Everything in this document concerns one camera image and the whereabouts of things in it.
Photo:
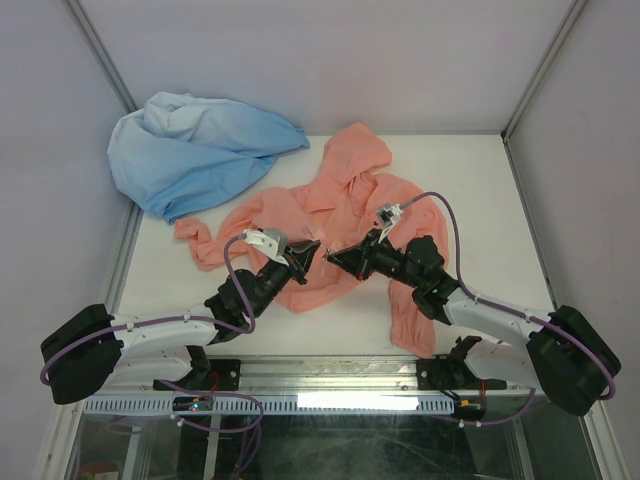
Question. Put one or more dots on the right wrist camera white silver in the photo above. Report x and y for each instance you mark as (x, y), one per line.
(389, 216)

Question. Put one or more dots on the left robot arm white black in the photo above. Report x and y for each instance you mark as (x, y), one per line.
(97, 350)

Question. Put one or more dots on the light blue cloth garment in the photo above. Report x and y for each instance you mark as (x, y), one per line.
(181, 154)

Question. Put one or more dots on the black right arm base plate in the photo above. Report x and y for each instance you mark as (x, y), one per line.
(444, 374)

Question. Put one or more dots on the salmon pink hooded jacket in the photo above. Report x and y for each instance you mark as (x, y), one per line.
(337, 207)

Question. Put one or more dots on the left aluminium corner post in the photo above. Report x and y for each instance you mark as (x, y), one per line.
(90, 35)

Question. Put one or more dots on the aluminium front rail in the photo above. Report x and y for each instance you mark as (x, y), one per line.
(282, 375)

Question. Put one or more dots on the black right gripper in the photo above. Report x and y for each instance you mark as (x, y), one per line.
(358, 260)

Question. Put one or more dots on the aluminium corner post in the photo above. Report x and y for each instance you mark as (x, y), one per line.
(544, 66)
(90, 35)

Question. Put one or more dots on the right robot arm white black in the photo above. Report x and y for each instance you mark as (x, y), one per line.
(556, 352)

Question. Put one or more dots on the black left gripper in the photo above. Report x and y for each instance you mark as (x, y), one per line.
(298, 268)

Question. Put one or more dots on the left wrist camera white silver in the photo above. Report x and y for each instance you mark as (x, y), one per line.
(270, 242)

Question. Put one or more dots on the right aluminium corner post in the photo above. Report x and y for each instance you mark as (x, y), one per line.
(544, 66)

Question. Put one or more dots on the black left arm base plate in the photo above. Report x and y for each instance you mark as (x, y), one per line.
(222, 372)

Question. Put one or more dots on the wrist camera white silver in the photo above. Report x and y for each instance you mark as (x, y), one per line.
(270, 242)
(389, 216)

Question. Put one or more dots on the grey slotted cable duct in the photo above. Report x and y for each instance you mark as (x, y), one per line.
(297, 404)

